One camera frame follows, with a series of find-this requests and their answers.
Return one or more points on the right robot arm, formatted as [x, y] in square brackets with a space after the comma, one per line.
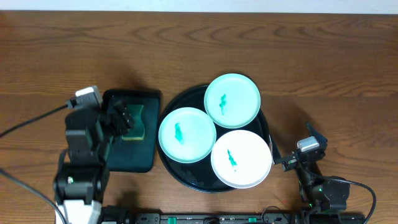
[326, 196]

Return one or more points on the green yellow sponge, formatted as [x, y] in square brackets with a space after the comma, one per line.
[137, 132]

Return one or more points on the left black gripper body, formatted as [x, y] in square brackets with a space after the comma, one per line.
[109, 116]

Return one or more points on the mint plate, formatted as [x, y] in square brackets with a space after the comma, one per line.
[187, 135]
[232, 100]

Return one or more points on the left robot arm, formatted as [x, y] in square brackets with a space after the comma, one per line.
[83, 170]

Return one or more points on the white plate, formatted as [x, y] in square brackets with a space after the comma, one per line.
[241, 159]

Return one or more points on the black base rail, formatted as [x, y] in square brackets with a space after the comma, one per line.
[271, 215]

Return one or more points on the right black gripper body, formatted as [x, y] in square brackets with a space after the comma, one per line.
[300, 158]

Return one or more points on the mint plate top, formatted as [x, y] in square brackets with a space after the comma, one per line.
[232, 100]

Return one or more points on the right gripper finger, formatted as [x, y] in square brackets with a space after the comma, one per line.
[274, 149]
[319, 137]

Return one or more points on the black rectangular tray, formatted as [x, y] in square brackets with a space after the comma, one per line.
[135, 156]

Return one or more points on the black round tray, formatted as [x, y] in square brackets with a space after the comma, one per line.
[200, 175]

